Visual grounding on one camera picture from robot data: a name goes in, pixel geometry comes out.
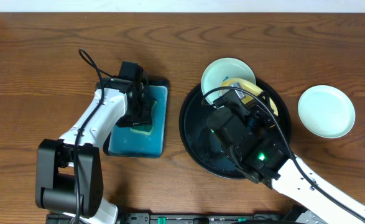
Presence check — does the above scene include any yellow plate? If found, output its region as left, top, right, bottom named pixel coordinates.
left=221, top=78, right=279, bottom=116

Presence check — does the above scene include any green yellow sponge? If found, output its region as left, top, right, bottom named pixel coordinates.
left=130, top=100, right=157, bottom=136

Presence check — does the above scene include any light green plate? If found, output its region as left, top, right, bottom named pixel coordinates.
left=201, top=57, right=256, bottom=95
left=297, top=85, right=356, bottom=139

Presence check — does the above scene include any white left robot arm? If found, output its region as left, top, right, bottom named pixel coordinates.
left=35, top=84, right=152, bottom=223

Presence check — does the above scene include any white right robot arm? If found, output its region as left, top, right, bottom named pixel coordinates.
left=226, top=105, right=365, bottom=223

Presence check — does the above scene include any black rectangular water tray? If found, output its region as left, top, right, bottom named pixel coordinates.
left=103, top=80, right=169, bottom=158

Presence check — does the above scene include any round black tray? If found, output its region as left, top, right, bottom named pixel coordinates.
left=179, top=80, right=292, bottom=179

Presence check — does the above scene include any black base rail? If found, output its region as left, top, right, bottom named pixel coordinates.
left=45, top=207, right=307, bottom=224

